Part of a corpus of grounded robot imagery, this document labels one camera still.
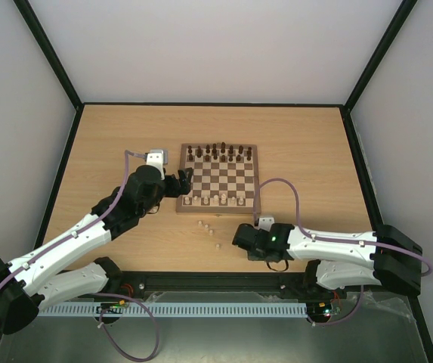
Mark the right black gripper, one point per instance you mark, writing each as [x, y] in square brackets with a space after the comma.
[241, 239]

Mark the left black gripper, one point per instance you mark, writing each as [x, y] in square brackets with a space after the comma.
[184, 183]

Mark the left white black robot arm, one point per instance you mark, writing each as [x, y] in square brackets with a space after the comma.
[22, 280]

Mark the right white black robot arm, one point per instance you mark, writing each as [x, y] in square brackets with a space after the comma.
[385, 257]

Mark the wooden chess board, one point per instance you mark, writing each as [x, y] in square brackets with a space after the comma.
[235, 179]

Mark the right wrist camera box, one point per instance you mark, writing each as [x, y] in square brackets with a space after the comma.
[266, 222]

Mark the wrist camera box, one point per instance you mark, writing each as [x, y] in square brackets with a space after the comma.
[157, 157]
[266, 222]

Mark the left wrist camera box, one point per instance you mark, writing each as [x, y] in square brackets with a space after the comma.
[157, 157]

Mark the light blue slotted cable duct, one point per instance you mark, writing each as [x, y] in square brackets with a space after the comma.
[179, 310]

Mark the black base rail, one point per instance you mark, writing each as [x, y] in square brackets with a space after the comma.
[270, 281]

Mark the black enclosure frame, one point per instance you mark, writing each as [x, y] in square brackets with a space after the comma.
[58, 56]

